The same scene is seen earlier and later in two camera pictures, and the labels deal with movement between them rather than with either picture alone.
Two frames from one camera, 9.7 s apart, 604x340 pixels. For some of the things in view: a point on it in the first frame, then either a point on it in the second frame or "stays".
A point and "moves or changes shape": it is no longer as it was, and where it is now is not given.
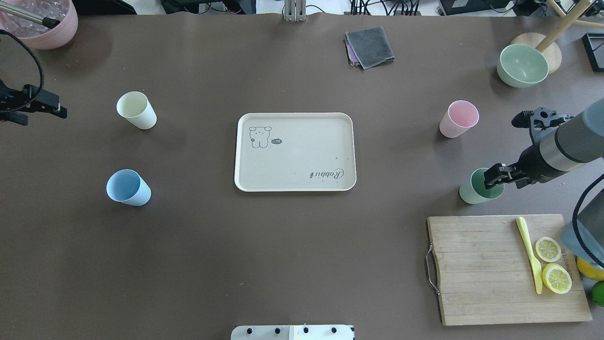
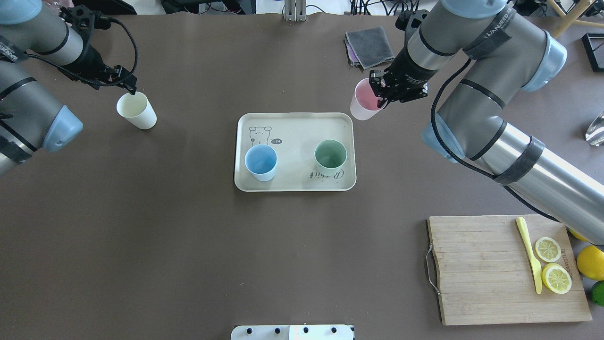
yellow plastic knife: (538, 273) stays
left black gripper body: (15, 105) to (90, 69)
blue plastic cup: (127, 186) to (261, 160)
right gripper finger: (499, 181) to (383, 103)
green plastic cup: (475, 191) to (330, 155)
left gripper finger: (49, 102) to (122, 77)
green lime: (597, 293) stays
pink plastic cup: (461, 115) moves or changes shape
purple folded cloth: (353, 58) stays
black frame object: (593, 44) stays
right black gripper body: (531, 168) to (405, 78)
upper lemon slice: (548, 250) stays
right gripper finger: (499, 172) to (375, 82)
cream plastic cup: (135, 107) stays
